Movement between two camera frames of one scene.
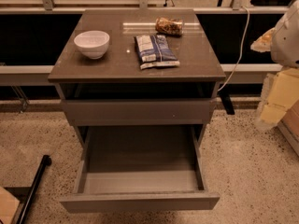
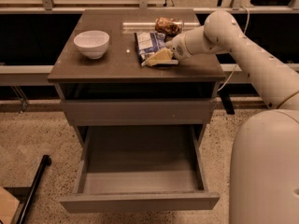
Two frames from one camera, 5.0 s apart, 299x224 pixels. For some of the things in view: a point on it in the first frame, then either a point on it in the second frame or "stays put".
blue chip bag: x=154 y=50 stays put
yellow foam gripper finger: x=263 y=44 -> x=183 y=46
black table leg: x=226 y=102 stays put
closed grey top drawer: x=101 y=112 stays put
